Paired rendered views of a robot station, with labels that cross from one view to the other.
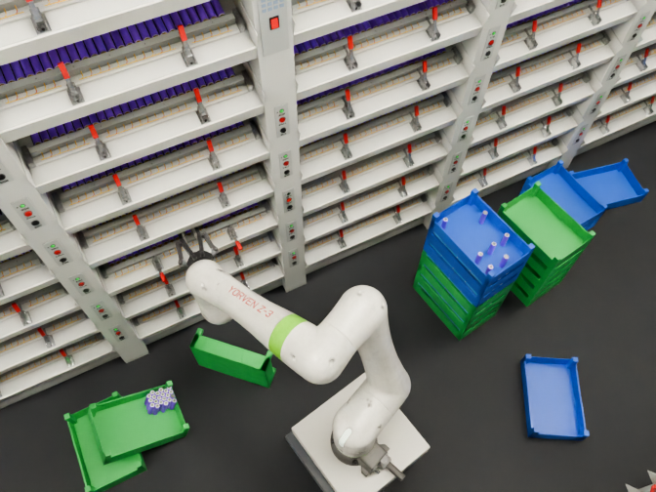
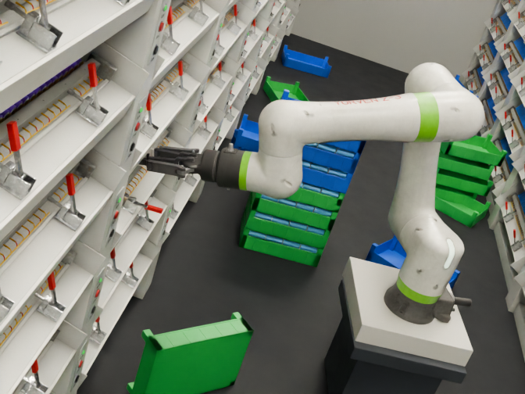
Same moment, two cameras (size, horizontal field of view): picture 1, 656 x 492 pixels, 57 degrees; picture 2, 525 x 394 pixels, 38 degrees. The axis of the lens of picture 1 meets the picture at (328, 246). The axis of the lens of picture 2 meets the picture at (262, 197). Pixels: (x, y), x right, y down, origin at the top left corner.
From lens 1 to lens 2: 1.97 m
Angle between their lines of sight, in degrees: 53
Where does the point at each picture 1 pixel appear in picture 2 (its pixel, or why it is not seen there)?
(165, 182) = (180, 35)
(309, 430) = (374, 317)
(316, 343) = (460, 91)
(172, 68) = not seen: outside the picture
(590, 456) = (466, 294)
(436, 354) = (316, 284)
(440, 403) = not seen: hidden behind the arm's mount
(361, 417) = (442, 228)
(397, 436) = not seen: hidden behind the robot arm
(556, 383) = (399, 262)
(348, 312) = (444, 73)
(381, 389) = (430, 202)
